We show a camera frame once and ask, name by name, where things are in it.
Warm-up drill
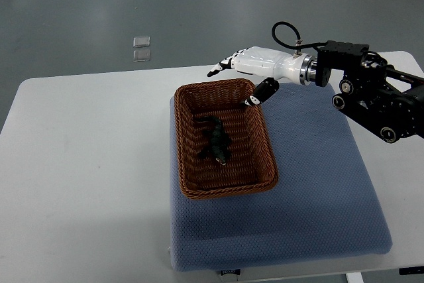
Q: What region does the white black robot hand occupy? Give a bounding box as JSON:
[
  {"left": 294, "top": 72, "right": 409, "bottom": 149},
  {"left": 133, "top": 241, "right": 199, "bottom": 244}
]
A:
[{"left": 207, "top": 46, "right": 316, "bottom": 106}]

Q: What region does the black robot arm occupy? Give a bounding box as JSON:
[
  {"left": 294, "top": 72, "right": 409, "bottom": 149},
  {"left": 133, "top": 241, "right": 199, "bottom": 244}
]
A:
[{"left": 315, "top": 40, "right": 423, "bottom": 143}]

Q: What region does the upper floor metal plate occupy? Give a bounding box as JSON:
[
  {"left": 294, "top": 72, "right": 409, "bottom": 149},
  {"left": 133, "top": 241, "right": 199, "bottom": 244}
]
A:
[{"left": 133, "top": 36, "right": 150, "bottom": 48}]

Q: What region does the brown wicker basket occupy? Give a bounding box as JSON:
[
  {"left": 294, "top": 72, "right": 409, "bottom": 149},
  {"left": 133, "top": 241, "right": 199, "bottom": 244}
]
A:
[{"left": 174, "top": 79, "right": 278, "bottom": 199}]

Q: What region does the dark toy crocodile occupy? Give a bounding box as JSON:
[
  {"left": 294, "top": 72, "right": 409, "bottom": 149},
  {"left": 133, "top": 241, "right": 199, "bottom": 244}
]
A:
[{"left": 193, "top": 116, "right": 232, "bottom": 166}]

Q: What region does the blue grey cushion mat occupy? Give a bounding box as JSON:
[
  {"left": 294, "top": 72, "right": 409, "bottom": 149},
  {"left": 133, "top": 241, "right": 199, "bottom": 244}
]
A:
[{"left": 170, "top": 83, "right": 392, "bottom": 271}]

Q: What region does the black table control panel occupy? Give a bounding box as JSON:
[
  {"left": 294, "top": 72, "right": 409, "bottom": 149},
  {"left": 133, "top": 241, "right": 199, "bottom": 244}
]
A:
[{"left": 399, "top": 266, "right": 424, "bottom": 276}]

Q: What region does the white table leg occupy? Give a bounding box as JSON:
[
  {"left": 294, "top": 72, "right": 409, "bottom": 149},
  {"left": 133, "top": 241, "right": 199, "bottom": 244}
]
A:
[{"left": 346, "top": 272, "right": 364, "bottom": 283}]

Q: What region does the black cable loop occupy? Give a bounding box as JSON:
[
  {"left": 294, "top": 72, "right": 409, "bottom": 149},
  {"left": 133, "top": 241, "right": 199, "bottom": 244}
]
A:
[{"left": 272, "top": 21, "right": 327, "bottom": 56}]

